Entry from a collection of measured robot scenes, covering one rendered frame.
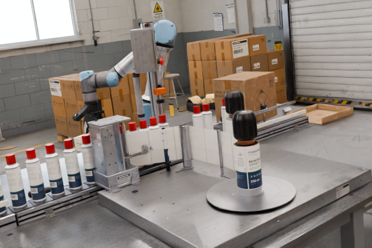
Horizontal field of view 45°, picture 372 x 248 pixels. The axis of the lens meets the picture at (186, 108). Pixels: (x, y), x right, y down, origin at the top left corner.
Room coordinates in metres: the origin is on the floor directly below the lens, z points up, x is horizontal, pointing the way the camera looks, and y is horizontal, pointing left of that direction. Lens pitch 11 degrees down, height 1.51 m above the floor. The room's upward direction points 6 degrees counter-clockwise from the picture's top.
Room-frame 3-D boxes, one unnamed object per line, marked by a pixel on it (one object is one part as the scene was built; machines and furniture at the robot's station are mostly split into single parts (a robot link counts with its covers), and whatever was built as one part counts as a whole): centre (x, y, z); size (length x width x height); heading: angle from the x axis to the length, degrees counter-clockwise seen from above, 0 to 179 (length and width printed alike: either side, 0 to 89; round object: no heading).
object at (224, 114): (2.22, -0.20, 0.98); 0.05 x 0.05 x 0.20
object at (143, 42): (2.07, 0.15, 1.38); 0.17 x 0.10 x 0.19; 1
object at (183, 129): (1.83, 0.02, 0.97); 0.05 x 0.05 x 0.19
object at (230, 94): (1.89, -0.21, 1.03); 0.09 x 0.09 x 0.30
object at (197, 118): (2.12, -0.05, 0.98); 0.05 x 0.05 x 0.20
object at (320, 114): (2.65, -0.79, 0.85); 0.30 x 0.26 x 0.04; 126
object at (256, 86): (2.72, -0.37, 0.99); 0.30 x 0.24 x 0.27; 133
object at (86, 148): (1.78, 0.42, 0.98); 0.05 x 0.05 x 0.20
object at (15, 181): (1.61, 0.66, 0.98); 0.05 x 0.05 x 0.20
